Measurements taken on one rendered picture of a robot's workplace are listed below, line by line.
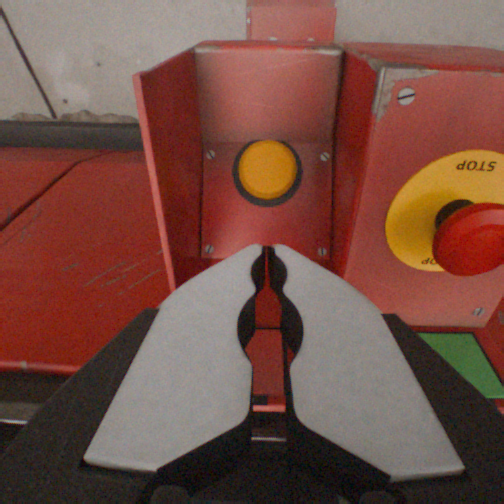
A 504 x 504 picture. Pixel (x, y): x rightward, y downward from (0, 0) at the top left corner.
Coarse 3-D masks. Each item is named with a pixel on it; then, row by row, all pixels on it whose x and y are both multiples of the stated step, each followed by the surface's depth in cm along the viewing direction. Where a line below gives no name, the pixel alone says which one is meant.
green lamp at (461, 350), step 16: (432, 336) 21; (448, 336) 21; (464, 336) 21; (448, 352) 20; (464, 352) 20; (480, 352) 20; (464, 368) 19; (480, 368) 19; (480, 384) 19; (496, 384) 19
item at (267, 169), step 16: (256, 144) 22; (272, 144) 22; (240, 160) 22; (256, 160) 22; (272, 160) 22; (288, 160) 22; (240, 176) 22; (256, 176) 22; (272, 176) 22; (288, 176) 22; (256, 192) 22; (272, 192) 22
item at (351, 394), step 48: (288, 288) 9; (336, 288) 9; (288, 336) 9; (336, 336) 8; (384, 336) 8; (288, 384) 7; (336, 384) 7; (384, 384) 7; (288, 432) 7; (336, 432) 6; (384, 432) 6; (432, 432) 6; (336, 480) 6; (384, 480) 5
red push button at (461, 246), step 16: (448, 208) 17; (464, 208) 15; (480, 208) 14; (496, 208) 14; (448, 224) 15; (464, 224) 15; (480, 224) 14; (496, 224) 14; (448, 240) 15; (464, 240) 15; (480, 240) 15; (496, 240) 15; (448, 256) 15; (464, 256) 15; (480, 256) 15; (496, 256) 15; (448, 272) 16; (464, 272) 16; (480, 272) 16
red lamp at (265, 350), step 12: (264, 336) 21; (276, 336) 21; (252, 348) 21; (264, 348) 21; (276, 348) 21; (252, 360) 20; (264, 360) 20; (276, 360) 20; (264, 372) 19; (276, 372) 19; (264, 384) 19; (276, 384) 19
